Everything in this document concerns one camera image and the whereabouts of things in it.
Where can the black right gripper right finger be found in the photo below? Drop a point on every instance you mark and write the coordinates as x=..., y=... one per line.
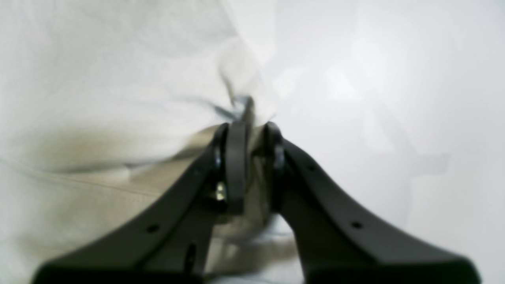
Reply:
x=341, y=242

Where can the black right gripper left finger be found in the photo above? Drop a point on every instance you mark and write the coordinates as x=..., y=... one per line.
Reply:
x=168, y=242

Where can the white T-shirt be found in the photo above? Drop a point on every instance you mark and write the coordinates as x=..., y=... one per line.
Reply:
x=104, y=103

